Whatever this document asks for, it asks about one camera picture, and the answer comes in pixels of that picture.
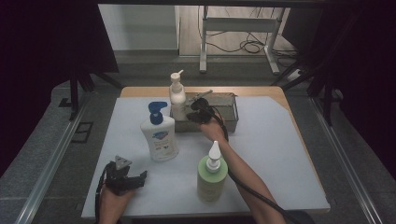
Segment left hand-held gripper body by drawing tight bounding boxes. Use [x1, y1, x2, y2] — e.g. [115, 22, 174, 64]
[105, 154, 138, 197]

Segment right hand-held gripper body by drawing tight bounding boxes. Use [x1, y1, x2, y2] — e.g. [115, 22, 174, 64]
[186, 89, 220, 125]

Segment metal mesh basket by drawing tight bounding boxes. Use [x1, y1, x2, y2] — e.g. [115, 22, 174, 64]
[169, 91, 240, 134]

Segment cream pump bottle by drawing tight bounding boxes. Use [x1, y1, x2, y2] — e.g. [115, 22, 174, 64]
[168, 69, 188, 121]

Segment white bottle with blue pump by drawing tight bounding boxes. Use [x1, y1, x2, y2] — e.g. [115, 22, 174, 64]
[139, 101, 180, 162]

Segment green bottle with white pump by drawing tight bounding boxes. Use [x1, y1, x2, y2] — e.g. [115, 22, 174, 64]
[196, 140, 229, 203]

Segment person's right hand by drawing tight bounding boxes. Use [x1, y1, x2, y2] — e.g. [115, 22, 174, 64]
[199, 119, 229, 145]

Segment white table mat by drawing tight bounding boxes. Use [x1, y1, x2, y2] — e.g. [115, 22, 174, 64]
[81, 95, 331, 218]

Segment white power strip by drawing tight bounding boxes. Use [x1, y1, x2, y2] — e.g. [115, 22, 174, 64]
[287, 69, 303, 82]

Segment white cabinet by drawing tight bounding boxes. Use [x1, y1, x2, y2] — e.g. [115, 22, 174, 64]
[97, 4, 180, 51]

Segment black metal stand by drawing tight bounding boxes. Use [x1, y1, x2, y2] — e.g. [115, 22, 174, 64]
[68, 66, 124, 121]
[270, 60, 335, 127]

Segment dark curtain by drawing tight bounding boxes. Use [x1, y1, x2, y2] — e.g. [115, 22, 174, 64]
[281, 0, 396, 180]
[0, 0, 120, 176]

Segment left hand-held gripper black cable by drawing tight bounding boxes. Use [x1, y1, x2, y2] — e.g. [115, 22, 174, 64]
[94, 161, 116, 224]

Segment aluminium rail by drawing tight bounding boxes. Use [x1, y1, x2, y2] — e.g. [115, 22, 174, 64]
[14, 92, 92, 224]
[308, 96, 385, 224]

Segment black floor cables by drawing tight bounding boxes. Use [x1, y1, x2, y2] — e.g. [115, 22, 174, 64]
[205, 6, 301, 61]

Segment white desk frame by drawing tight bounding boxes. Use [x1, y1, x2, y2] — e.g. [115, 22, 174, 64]
[199, 5, 281, 76]

